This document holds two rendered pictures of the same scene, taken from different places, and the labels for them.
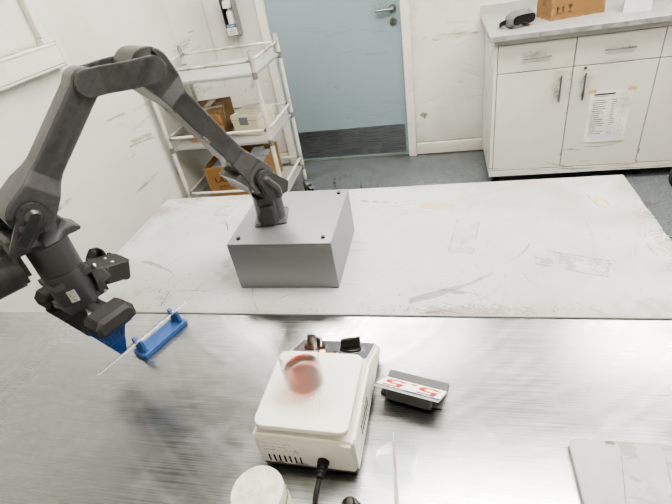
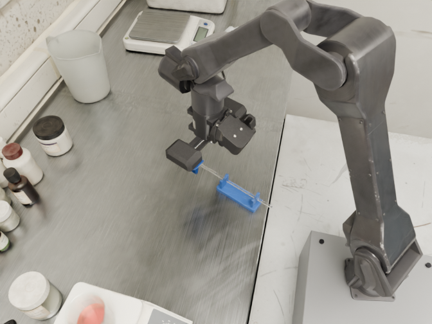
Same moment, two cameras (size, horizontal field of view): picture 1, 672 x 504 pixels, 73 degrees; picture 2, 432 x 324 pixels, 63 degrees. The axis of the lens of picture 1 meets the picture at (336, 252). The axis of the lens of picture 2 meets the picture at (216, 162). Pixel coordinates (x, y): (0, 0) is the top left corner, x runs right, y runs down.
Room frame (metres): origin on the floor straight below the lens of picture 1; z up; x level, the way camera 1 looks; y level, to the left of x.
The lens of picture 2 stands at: (0.56, -0.07, 1.56)
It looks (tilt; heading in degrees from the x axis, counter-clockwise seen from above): 52 degrees down; 88
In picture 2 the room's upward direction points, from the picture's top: straight up
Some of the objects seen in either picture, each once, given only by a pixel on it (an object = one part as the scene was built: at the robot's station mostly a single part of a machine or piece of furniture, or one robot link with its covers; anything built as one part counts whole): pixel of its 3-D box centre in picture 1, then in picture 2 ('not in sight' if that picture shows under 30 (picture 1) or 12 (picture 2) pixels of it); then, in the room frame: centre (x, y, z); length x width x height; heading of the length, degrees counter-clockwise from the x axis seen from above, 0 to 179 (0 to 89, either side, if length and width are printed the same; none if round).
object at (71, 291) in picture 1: (74, 289); (207, 121); (0.57, 0.40, 1.08); 0.19 x 0.06 x 0.08; 51
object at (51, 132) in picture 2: not in sight; (53, 135); (0.20, 0.51, 0.94); 0.07 x 0.07 x 0.07
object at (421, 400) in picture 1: (412, 384); not in sight; (0.41, -0.07, 0.92); 0.09 x 0.06 x 0.04; 59
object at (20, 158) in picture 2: not in sight; (21, 164); (0.16, 0.41, 0.95); 0.06 x 0.06 x 0.10
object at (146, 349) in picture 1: (158, 331); (239, 191); (0.63, 0.34, 0.92); 0.10 x 0.03 x 0.04; 141
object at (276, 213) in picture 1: (268, 205); (374, 272); (0.81, 0.11, 1.04); 0.07 x 0.07 x 0.06; 85
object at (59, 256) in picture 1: (49, 247); (207, 89); (0.57, 0.39, 1.16); 0.09 x 0.06 x 0.07; 131
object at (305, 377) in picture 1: (301, 361); (93, 319); (0.39, 0.07, 1.02); 0.06 x 0.05 x 0.08; 140
